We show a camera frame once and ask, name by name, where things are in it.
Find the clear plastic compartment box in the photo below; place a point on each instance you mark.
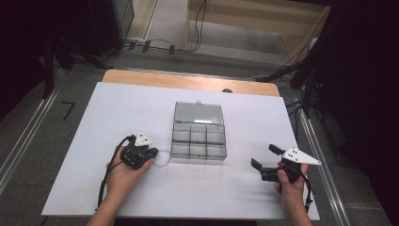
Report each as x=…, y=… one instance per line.
x=199, y=138

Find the white board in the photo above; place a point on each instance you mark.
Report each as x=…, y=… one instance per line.
x=125, y=106

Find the wooden table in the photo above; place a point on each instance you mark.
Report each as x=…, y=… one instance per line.
x=175, y=80

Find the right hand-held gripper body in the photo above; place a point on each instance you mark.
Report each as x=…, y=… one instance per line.
x=296, y=157

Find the black metal stand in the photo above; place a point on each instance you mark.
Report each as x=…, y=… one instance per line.
x=48, y=69

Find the wooden cabinet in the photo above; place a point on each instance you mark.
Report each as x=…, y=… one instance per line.
x=244, y=22

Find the metal floor rail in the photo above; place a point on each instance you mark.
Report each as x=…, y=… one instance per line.
x=326, y=188
x=28, y=138

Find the person's right hand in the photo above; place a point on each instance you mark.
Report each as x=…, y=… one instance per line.
x=291, y=188

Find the dark grey cabinet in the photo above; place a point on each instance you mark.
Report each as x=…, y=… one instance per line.
x=124, y=15

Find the person's left hand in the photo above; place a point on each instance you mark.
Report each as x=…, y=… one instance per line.
x=124, y=179

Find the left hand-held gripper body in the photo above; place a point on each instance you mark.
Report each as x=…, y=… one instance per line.
x=136, y=153

